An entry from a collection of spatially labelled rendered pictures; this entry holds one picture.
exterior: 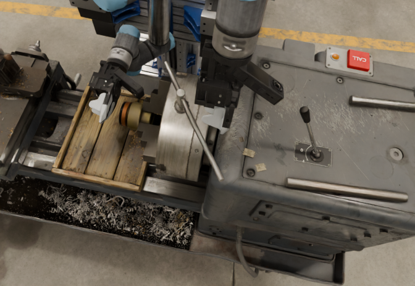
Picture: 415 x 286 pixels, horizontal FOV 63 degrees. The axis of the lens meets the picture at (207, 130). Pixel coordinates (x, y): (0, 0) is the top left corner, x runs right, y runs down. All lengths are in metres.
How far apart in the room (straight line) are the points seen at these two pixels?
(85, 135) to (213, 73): 0.76
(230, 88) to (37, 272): 1.73
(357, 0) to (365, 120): 2.37
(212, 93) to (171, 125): 0.28
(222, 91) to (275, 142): 0.28
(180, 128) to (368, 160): 0.47
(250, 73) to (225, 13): 0.13
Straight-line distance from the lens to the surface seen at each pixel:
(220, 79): 0.63
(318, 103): 0.95
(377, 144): 0.96
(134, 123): 1.03
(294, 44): 1.04
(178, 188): 1.20
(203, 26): 1.28
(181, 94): 0.82
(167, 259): 2.03
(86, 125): 1.31
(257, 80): 0.62
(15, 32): 2.92
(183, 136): 0.89
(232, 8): 0.54
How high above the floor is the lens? 2.02
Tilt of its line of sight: 65 degrees down
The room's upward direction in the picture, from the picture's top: 9 degrees clockwise
